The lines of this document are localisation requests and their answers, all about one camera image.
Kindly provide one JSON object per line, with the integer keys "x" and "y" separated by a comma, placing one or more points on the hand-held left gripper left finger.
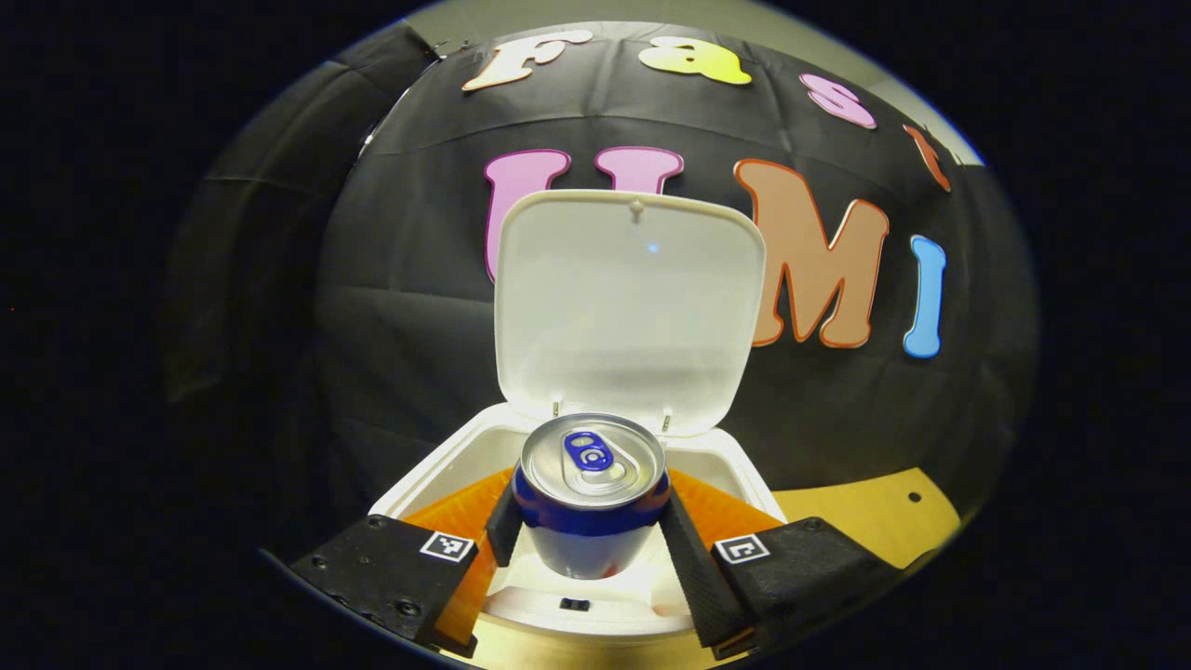
{"x": 381, "y": 568}

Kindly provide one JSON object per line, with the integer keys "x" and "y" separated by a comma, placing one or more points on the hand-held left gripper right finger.
{"x": 800, "y": 568}

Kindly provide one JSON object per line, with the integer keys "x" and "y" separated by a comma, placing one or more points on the blue silver pop can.
{"x": 591, "y": 521}

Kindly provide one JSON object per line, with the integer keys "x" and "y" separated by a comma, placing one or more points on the plain black backdrop cloth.
{"x": 251, "y": 279}
{"x": 996, "y": 326}

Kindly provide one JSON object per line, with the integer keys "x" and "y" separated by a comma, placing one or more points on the white desktop garbage bin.
{"x": 633, "y": 307}

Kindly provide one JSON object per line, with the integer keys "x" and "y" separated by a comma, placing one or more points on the wooden desktop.
{"x": 865, "y": 521}

